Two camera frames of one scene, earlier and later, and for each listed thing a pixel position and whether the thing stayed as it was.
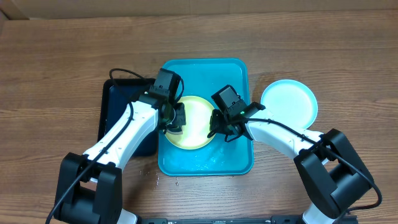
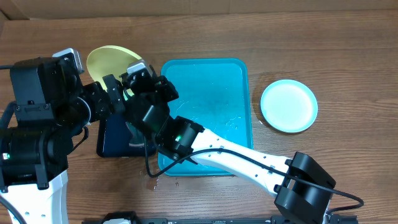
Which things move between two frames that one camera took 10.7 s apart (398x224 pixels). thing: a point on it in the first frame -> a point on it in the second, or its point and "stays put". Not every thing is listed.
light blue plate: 291,99 stays put
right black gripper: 218,126 -> 167,84
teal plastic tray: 205,78 stays put
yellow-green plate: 197,128 -> 111,60
